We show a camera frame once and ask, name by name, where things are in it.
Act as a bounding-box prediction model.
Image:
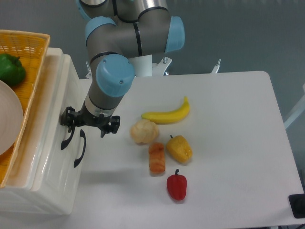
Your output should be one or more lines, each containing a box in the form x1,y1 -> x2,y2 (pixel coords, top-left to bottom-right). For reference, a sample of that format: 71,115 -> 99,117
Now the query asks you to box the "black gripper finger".
60,106 -> 80,133
100,115 -> 120,138

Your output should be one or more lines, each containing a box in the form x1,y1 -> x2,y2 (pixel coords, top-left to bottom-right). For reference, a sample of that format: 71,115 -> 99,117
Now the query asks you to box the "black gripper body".
77,104 -> 111,129

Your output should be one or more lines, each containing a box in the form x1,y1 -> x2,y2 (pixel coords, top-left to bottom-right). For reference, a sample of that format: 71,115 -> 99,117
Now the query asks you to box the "black top drawer handle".
61,127 -> 75,150

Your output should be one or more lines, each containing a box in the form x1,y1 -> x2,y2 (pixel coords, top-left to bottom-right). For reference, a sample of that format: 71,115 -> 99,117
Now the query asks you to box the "black drawer handle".
73,129 -> 87,168
61,127 -> 75,150

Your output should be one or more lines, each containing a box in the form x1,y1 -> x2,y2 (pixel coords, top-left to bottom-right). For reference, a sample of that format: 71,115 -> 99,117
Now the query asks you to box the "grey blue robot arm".
61,0 -> 185,135

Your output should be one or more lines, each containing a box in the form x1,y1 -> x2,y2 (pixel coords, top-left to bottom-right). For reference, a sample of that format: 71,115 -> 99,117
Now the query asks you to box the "white drawer cabinet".
0,48 -> 77,215

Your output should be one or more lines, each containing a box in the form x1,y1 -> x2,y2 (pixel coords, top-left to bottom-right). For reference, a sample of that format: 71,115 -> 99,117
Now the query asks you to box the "round white bread roll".
130,119 -> 159,144

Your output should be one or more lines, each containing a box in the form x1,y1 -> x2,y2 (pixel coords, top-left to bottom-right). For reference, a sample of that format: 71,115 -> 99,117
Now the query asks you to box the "orange croissant bread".
148,142 -> 165,174

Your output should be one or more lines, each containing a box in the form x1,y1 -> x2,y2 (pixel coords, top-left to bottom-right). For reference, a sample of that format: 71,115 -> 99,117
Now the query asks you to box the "yellow banana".
141,96 -> 190,124

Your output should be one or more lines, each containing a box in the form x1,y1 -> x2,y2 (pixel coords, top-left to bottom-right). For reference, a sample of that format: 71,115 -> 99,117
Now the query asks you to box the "white plate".
0,81 -> 23,155

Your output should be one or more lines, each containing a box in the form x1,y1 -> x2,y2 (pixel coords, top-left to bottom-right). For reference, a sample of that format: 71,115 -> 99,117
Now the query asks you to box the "yellow bell pepper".
166,135 -> 193,163

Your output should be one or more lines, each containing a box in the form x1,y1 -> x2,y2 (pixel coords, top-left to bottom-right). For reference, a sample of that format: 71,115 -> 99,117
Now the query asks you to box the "green bell pepper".
0,53 -> 26,86

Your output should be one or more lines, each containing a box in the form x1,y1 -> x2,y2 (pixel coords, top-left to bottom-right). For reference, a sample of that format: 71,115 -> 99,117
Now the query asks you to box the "orange woven basket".
0,30 -> 50,188

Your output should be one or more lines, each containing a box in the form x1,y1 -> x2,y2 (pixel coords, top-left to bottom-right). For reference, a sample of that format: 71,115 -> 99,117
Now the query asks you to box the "red bell pepper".
166,169 -> 187,201

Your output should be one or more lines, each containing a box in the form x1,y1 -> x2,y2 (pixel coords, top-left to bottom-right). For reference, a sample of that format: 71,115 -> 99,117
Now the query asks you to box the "black device at table edge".
288,194 -> 305,219

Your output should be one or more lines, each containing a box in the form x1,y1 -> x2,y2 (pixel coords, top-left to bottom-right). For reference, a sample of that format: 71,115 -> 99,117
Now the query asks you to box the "black lower drawer handle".
73,129 -> 87,168

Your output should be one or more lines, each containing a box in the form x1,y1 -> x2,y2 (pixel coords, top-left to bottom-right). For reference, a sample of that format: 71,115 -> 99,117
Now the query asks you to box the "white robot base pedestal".
130,54 -> 167,77

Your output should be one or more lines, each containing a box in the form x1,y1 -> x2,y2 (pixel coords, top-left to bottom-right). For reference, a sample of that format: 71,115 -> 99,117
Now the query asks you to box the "white bolt post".
211,59 -> 221,74

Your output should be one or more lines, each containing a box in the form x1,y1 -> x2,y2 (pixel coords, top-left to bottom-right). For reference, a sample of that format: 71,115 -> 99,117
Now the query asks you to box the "white frame bar right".
284,94 -> 305,130

